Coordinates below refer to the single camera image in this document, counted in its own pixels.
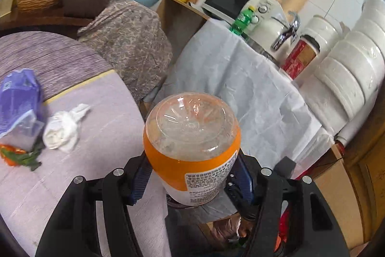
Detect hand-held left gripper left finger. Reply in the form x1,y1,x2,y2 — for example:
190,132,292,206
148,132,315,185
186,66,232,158
35,155,152,257

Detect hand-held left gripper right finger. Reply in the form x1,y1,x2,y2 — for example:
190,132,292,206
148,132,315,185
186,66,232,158
229,152,351,257

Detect orange white drink bottle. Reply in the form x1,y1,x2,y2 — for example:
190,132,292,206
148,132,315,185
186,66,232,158
143,91,242,207

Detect white tissue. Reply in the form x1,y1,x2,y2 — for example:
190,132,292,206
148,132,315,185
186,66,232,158
43,103,91,153

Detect green wrapper scrap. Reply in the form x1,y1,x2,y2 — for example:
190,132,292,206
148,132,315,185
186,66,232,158
6,139,45,171

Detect purple plastic bag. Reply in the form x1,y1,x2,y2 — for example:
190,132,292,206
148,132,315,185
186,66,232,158
0,69,45,152

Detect white cloth cover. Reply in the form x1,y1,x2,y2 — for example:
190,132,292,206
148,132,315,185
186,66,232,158
155,18,334,179

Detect red canister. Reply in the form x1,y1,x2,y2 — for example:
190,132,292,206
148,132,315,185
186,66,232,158
280,34,321,81

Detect floral cloth cover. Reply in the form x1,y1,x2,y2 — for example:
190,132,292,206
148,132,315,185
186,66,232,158
77,0,173,104

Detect stack white paper bowls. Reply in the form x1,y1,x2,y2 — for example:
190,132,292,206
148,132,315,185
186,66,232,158
298,0,385,143

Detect green soda bottle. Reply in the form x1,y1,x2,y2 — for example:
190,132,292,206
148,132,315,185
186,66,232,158
229,6,260,36

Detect wooden cabinet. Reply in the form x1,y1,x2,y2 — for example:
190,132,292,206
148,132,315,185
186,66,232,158
156,0,211,65

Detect white microwave oven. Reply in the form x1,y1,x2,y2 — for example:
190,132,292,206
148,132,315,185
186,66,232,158
201,0,282,27

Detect dark wooden counter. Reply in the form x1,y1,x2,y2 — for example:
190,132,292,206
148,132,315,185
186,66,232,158
0,8,94,38

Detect beige chopstick holder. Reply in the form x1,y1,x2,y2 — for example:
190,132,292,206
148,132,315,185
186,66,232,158
0,0,17,18

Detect white kettle chrome handle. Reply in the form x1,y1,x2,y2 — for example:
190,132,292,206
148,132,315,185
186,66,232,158
250,12,301,53

